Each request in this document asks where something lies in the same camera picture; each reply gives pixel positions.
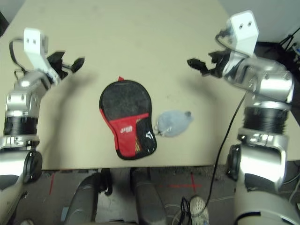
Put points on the grey robot left leg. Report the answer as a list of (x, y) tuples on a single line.
[(84, 201)]

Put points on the black red paddle case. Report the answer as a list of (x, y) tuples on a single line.
[(124, 131)]

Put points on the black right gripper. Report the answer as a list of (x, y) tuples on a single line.
[(219, 66)]

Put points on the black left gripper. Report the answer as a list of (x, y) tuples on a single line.
[(61, 69)]

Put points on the black tripod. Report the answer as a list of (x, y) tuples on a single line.
[(289, 38)]

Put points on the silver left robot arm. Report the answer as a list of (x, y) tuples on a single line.
[(21, 98)]

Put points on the grey robot right leg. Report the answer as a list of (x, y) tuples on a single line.
[(147, 199)]

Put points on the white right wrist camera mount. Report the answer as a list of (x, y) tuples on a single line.
[(243, 30)]

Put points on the white mesh sneaker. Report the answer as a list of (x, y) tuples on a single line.
[(198, 206)]

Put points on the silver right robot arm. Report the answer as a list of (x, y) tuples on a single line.
[(264, 84)]

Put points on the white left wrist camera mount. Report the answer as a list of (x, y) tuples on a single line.
[(35, 51)]

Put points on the grey robot leg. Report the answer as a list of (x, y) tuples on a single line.
[(147, 199), (84, 201)]

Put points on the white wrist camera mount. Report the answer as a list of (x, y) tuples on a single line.
[(243, 30), (35, 51)]

